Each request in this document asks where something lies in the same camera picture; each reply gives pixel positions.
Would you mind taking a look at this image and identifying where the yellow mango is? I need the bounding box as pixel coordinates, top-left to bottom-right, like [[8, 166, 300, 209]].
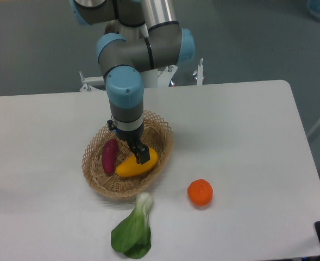
[[115, 148, 159, 178]]

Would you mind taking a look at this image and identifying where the green bok choy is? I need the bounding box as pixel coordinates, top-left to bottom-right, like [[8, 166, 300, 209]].
[[111, 192, 154, 259]]

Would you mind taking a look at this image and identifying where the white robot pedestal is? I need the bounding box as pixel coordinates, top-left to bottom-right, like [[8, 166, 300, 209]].
[[79, 21, 205, 92]]

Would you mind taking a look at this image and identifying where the purple sweet potato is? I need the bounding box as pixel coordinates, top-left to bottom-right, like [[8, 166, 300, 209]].
[[102, 139, 118, 176]]

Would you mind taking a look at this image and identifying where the woven wicker basket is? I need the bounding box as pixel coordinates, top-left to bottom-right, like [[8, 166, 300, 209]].
[[81, 110, 174, 200]]

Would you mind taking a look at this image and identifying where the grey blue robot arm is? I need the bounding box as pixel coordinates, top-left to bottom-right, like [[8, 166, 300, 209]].
[[70, 1, 195, 164]]

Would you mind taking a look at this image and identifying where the orange fruit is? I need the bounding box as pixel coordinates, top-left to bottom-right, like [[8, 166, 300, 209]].
[[187, 179, 214, 207]]

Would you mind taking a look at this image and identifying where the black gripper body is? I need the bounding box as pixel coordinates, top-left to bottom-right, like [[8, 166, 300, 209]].
[[107, 115, 145, 151]]

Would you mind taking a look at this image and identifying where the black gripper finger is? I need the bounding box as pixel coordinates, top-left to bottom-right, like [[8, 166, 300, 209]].
[[132, 143, 150, 165]]

